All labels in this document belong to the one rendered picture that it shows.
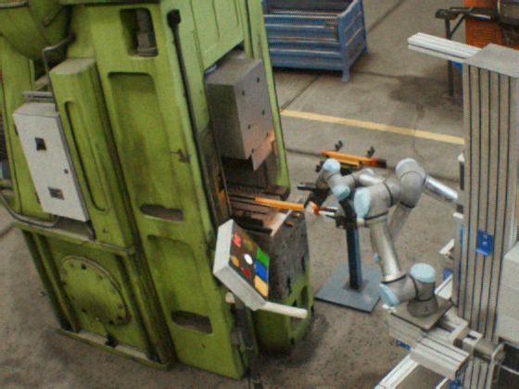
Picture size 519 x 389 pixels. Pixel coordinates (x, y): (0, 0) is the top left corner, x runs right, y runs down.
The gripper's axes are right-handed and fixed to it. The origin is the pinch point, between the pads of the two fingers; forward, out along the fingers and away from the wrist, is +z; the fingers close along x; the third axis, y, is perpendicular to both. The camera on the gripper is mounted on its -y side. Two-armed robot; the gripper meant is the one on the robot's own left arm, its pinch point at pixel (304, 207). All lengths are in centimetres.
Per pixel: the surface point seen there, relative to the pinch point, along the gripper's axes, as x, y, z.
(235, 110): -17, -48, -45
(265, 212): -7.5, -15.6, 10.0
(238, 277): -72, -4, -12
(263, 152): -0.8, -30.8, -18.2
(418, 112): 298, 28, 100
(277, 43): 348, -133, 149
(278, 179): 33.8, -23.3, 23.4
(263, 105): 6, -42, -38
